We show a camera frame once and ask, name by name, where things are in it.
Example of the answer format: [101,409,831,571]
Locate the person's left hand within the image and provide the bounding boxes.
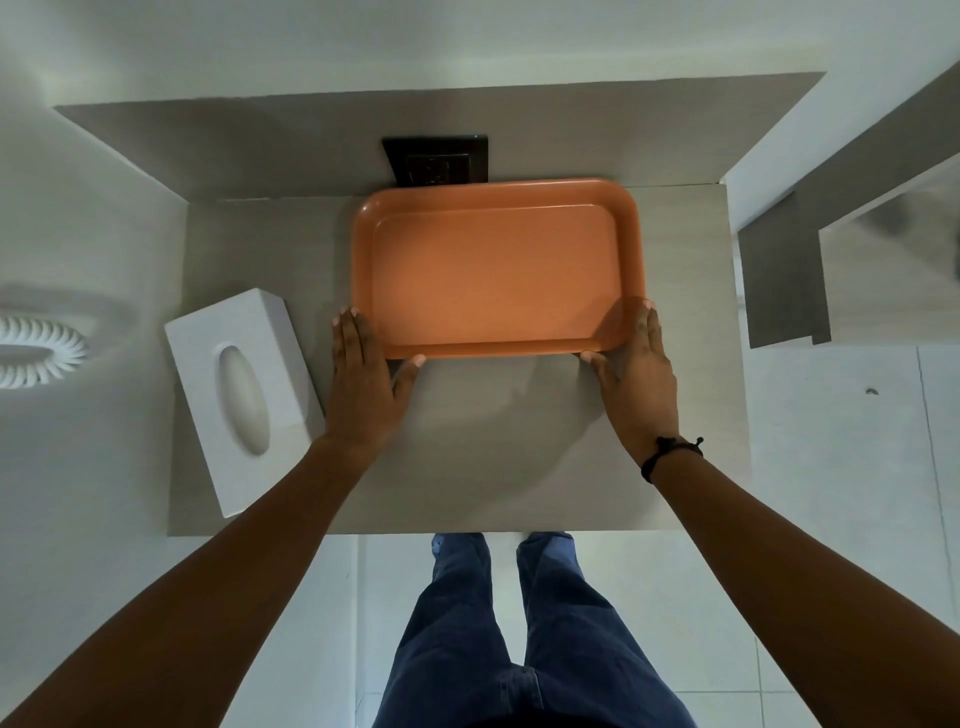
[318,306,428,463]

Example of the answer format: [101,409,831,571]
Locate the orange plastic tray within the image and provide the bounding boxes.
[351,178,648,360]

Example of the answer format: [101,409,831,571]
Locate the black wall socket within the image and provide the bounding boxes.
[381,135,490,189]

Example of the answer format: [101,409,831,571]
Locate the person's blue jeans legs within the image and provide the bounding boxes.
[372,531,699,728]

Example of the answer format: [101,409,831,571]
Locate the white tissue box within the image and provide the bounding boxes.
[164,288,327,520]

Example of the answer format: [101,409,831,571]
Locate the person's right forearm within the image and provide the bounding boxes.
[651,448,960,728]

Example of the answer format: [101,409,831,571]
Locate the white coiled cable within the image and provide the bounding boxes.
[0,315,90,390]

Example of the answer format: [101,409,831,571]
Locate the person's left forearm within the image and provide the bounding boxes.
[0,438,376,728]

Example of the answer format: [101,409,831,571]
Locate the black cord wristband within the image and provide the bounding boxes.
[640,435,705,485]

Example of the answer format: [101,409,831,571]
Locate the person's right hand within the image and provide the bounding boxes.
[579,299,681,463]

